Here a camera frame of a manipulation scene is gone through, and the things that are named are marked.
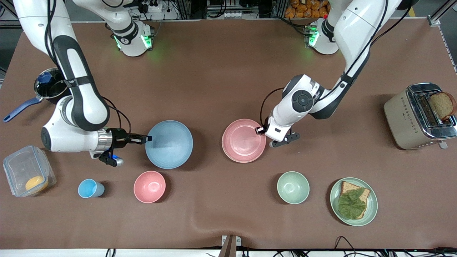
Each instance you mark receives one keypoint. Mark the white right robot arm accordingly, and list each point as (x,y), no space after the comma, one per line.
(85,107)

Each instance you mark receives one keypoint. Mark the bag of orange buns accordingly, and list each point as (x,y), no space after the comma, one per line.
(307,9)

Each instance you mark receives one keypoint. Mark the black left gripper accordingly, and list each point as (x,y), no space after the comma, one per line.
(259,130)

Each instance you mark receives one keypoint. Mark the blue cup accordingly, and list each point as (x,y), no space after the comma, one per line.
(89,188)

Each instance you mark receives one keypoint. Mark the blue plate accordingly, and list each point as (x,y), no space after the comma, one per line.
(171,146)

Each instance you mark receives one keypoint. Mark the beige chrome toaster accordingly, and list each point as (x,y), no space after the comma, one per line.
(403,121)

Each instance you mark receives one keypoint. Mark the orange food piece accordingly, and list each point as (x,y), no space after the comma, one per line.
(36,184)

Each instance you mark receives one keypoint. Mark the green bowl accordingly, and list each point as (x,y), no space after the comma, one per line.
(293,187)

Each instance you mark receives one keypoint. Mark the brown toast slice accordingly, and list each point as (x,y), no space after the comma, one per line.
(442,105)

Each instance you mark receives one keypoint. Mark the long white power strip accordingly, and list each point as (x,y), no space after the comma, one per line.
(234,15)

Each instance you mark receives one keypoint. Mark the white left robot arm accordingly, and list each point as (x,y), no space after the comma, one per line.
(357,28)

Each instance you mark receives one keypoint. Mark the green lettuce leaf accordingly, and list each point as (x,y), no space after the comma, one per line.
(351,205)

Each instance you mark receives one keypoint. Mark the green plate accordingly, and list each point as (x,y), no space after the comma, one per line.
(371,205)

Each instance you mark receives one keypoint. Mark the brown bread slice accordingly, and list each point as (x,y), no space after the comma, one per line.
(362,192)

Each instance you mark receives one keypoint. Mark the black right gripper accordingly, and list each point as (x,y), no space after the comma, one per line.
(119,138)

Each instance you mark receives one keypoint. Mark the pink plate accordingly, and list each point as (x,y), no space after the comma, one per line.
(242,141)

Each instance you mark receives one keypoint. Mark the clear plastic container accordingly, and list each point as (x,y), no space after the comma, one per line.
(25,167)

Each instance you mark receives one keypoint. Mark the metal table bracket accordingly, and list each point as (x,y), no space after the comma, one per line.
(231,246)

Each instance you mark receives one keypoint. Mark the pink bowl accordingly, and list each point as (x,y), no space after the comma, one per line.
(149,187)

